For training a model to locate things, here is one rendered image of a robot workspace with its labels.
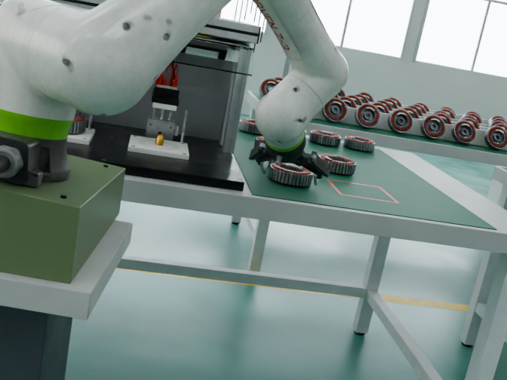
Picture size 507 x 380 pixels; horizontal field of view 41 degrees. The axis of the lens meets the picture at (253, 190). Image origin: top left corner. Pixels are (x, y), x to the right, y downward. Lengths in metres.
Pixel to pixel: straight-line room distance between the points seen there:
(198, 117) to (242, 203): 0.53
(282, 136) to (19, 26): 0.61
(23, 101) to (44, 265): 0.23
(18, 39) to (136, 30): 0.18
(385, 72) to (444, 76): 0.76
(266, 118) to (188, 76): 0.64
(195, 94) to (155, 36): 1.11
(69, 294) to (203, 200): 0.64
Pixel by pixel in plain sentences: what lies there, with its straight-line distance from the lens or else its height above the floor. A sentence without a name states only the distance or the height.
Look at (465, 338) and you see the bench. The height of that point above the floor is 0.04.
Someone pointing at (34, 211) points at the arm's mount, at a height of 0.84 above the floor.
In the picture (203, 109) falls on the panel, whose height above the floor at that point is 0.85.
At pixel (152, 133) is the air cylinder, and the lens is 1.87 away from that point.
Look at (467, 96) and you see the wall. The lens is 9.02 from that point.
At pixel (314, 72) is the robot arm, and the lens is 1.39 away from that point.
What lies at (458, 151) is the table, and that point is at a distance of 3.16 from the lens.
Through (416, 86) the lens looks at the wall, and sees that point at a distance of 8.74.
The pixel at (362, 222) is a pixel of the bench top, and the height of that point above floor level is 0.73.
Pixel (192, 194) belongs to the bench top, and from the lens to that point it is 1.51.
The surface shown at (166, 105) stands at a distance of 1.76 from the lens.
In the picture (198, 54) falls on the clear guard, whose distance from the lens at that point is 1.59.
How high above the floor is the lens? 1.13
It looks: 14 degrees down
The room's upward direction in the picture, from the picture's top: 11 degrees clockwise
